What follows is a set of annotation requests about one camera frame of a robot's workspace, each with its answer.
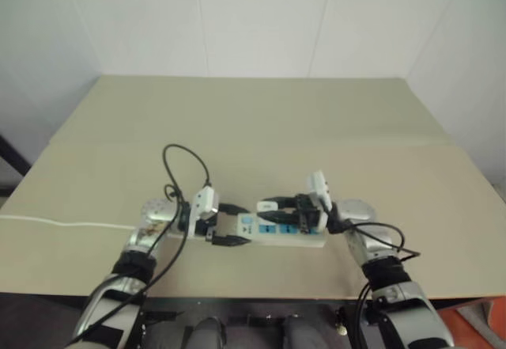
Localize black slanted bar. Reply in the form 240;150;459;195
0;132;33;198

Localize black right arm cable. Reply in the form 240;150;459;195
327;202;422;349

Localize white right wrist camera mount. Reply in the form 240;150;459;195
304;171;333;232

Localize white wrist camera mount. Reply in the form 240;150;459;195
304;171;333;232
191;187;221;236

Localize white power strip cord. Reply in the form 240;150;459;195
0;214;140;232

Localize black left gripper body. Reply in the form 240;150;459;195
195;214;221;244

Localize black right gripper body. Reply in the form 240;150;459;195
293;193;322;234

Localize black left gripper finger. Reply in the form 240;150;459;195
211;235;249;248
217;203;249;218

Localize white power strip blue sockets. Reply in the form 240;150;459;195
164;211;327;250

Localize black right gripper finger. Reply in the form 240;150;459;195
262;209;298;226
258;195;298;208

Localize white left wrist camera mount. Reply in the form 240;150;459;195
191;187;221;236

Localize orange object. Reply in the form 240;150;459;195
432;298;506;349

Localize dark grey rounded shape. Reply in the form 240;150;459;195
184;316;227;349

